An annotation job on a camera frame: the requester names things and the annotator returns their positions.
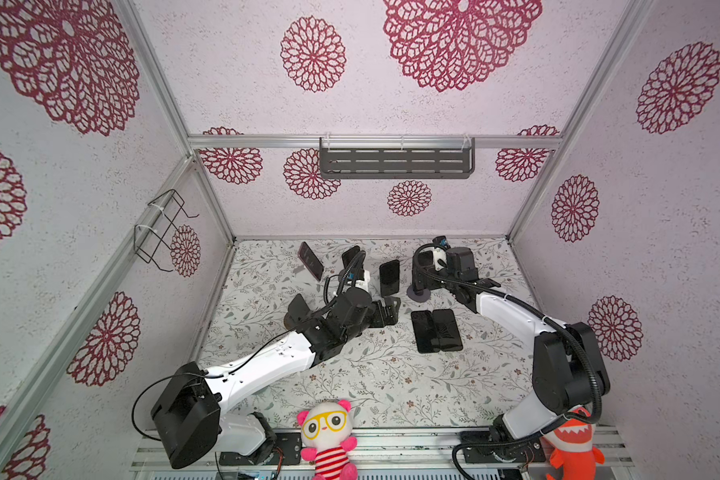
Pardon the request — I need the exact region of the black phone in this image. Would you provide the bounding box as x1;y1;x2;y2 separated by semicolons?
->
341;245;365;273
379;259;400;297
432;309;463;352
410;310;438;354

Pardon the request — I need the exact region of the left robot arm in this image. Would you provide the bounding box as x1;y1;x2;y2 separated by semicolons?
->
150;287;401;470

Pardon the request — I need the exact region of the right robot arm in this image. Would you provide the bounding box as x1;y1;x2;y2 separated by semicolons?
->
410;237;611;460

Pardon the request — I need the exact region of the purple round phone stand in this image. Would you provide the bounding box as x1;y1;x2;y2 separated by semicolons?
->
406;286;431;303

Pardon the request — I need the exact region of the tilted phone back left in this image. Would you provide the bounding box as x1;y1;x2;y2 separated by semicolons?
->
297;241;325;281

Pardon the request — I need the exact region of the white pink plush doll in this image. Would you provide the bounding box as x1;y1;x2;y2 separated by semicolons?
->
297;399;359;480

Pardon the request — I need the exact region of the red shark plush toy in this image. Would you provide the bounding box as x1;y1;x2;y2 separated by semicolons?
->
543;419;605;480

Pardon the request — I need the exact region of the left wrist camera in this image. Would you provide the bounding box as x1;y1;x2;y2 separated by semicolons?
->
344;267;370;293

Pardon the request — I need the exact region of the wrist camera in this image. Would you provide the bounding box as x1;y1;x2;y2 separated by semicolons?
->
431;236;454;276
344;267;370;293

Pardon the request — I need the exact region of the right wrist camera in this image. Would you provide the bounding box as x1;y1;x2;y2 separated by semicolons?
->
431;236;454;276

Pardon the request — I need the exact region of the grey wall shelf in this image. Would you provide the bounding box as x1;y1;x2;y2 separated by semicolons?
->
318;137;476;180

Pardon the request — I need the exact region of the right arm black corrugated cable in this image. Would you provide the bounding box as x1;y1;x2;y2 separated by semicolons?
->
410;241;604;480

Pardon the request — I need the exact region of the black wire wall rack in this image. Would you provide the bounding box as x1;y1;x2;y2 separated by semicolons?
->
132;189;202;278

